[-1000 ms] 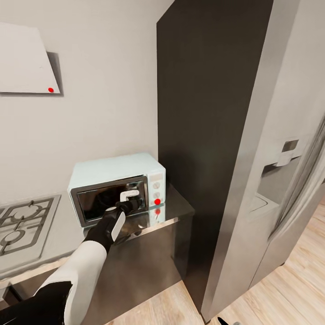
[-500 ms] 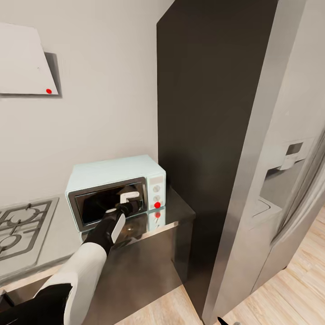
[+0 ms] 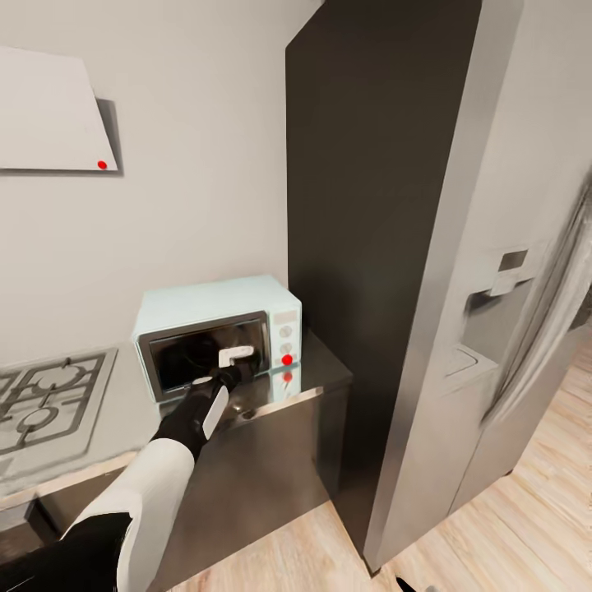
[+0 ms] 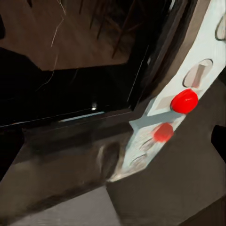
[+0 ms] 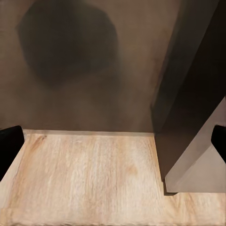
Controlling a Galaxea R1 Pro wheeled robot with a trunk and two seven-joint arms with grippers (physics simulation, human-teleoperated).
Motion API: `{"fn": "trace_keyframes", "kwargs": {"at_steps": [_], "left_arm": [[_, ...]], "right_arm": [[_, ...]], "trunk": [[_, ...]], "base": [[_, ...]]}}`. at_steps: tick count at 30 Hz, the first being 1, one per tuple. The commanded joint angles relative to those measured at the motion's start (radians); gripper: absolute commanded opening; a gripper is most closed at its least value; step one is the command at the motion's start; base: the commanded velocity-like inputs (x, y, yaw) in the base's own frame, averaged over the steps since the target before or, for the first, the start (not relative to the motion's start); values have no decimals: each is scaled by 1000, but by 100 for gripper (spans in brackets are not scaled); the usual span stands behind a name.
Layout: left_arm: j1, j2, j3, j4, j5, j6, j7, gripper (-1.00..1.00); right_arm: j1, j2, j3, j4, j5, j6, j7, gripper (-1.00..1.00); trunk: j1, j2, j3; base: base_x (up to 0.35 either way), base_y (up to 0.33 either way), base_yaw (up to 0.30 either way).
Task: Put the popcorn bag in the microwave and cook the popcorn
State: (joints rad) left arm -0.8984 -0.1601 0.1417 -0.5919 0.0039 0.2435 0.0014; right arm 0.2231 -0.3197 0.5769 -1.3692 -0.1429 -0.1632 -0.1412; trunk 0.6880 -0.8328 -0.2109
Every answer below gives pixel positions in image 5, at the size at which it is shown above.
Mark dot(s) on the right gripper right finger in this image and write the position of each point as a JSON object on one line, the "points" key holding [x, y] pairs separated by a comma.
{"points": [[218, 139]]}

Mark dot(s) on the fridge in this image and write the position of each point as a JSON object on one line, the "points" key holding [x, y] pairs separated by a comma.
{"points": [[188, 161]]}

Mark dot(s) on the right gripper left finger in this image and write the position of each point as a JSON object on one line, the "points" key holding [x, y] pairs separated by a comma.
{"points": [[11, 141]]}

